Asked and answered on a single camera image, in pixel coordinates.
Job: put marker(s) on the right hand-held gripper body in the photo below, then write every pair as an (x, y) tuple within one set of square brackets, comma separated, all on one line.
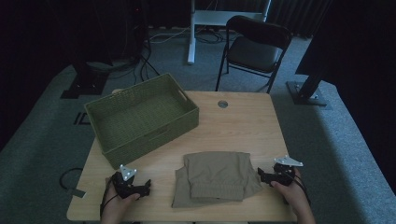
[(285, 172)]

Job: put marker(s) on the dark curtain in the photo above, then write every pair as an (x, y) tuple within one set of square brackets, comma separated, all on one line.
[(295, 15)]

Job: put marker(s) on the khaki pants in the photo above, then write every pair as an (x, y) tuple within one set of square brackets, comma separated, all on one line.
[(214, 179)]

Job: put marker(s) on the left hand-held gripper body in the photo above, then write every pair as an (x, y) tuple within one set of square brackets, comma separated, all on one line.
[(126, 183)]

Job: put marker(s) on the black folding chair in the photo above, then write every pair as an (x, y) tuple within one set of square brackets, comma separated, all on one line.
[(253, 51)]

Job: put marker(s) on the person's right hand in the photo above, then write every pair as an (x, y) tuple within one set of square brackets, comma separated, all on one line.
[(292, 194)]

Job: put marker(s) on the black stand with square base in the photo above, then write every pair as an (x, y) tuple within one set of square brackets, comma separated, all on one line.
[(85, 82)]

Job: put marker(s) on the white metal desk frame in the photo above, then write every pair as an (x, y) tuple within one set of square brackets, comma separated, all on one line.
[(211, 18)]

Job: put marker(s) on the green woven basket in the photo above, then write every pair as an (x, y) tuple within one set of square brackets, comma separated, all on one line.
[(141, 119)]

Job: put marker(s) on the person's left hand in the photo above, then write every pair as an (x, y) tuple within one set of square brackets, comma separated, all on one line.
[(116, 203)]

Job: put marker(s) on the grey table grommet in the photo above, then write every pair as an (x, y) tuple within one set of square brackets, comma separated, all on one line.
[(223, 104)]

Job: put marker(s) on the black post with base plate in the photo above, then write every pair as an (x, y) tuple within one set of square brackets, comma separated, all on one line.
[(306, 91)]

